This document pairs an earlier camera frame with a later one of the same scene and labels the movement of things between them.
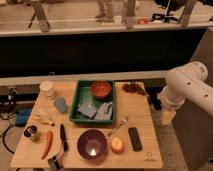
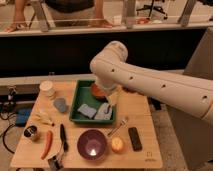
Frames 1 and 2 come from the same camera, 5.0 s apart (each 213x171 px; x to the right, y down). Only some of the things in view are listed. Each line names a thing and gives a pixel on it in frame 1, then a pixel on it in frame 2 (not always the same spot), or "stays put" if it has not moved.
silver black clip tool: [54, 164] stays put
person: [105, 9] → [59, 6]
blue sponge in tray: [87, 110] stays put
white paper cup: [47, 87] stays put
